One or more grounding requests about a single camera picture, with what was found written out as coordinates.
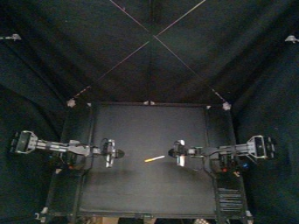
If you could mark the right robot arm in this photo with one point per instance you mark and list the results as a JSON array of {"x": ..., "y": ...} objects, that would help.
[{"x": 237, "y": 149}]

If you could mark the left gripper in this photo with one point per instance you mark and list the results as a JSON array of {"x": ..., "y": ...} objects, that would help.
[{"x": 109, "y": 152}]

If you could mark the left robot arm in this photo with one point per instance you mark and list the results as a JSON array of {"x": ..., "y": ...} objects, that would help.
[{"x": 57, "y": 145}]

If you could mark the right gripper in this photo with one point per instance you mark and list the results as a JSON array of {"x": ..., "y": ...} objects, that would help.
[{"x": 179, "y": 152}]

